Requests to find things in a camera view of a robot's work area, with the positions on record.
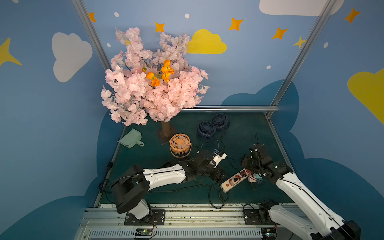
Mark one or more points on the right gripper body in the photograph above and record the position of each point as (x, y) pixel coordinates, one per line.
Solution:
(252, 163)

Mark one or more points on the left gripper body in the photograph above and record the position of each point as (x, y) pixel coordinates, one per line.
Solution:
(214, 169)

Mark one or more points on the white red power strip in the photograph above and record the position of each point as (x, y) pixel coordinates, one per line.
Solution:
(233, 181)

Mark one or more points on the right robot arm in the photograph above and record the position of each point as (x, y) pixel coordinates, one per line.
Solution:
(323, 223)

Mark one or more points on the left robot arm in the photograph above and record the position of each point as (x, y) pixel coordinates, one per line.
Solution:
(129, 189)

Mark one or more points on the orange desk fan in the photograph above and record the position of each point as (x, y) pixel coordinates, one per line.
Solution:
(180, 146)

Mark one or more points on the dark blue fan left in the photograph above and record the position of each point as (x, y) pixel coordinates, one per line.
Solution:
(205, 132)

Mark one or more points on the dark blue fan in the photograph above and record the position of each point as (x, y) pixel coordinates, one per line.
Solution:
(205, 132)
(221, 122)

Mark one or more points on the dark blue fan right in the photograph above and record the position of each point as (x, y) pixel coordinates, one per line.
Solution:
(221, 122)

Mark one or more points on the right green circuit board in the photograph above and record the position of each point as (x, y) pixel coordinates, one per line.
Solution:
(269, 234)

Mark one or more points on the green circuit board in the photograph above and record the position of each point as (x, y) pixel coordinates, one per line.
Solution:
(145, 233)
(269, 234)

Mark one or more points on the mint green dustpan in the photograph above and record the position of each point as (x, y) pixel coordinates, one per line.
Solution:
(131, 139)

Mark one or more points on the left green circuit board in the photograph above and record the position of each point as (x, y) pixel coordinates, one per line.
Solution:
(145, 233)

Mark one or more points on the pink artificial blossom tree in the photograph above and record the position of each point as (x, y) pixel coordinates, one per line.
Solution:
(151, 85)

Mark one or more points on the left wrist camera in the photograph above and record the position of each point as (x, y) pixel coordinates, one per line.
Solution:
(218, 156)

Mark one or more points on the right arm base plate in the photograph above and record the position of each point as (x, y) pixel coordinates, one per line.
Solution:
(256, 217)

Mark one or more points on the aluminium rail frame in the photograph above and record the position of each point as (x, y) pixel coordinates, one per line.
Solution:
(182, 222)

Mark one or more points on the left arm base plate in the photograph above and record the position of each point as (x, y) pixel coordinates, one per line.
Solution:
(155, 217)

